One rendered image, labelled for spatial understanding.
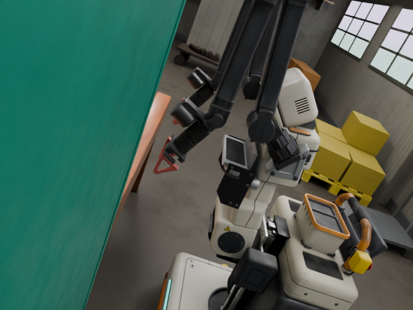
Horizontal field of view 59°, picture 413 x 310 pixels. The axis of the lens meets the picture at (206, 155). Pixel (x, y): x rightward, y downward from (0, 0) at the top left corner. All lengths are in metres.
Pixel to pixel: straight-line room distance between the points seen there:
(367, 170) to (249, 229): 2.98
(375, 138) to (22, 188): 4.66
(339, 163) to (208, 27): 4.23
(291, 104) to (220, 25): 6.28
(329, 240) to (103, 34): 1.35
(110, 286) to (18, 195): 1.94
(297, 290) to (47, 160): 1.26
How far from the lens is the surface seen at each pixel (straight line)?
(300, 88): 1.19
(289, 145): 1.10
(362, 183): 4.33
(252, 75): 1.44
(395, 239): 3.86
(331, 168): 4.20
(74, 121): 0.20
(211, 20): 7.42
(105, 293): 2.07
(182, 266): 1.92
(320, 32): 9.35
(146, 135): 1.86
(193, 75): 1.47
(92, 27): 0.18
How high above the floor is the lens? 1.56
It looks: 25 degrees down
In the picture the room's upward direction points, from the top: 23 degrees clockwise
